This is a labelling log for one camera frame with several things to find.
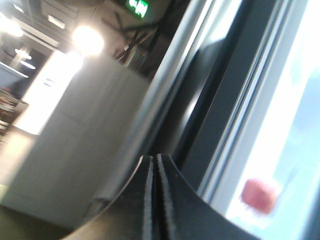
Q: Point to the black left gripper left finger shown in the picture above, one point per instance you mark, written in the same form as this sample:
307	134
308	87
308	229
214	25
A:
130	215

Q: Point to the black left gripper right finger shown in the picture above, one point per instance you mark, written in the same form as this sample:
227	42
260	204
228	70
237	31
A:
183	215

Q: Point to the red yellow apple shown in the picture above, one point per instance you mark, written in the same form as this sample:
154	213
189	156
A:
260	195

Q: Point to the white fridge door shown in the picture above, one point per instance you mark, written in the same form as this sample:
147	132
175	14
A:
188	104

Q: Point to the white open fridge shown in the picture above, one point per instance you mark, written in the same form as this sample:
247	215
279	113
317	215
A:
273	131

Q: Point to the green exit sign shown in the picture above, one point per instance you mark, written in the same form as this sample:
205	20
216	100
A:
139	7

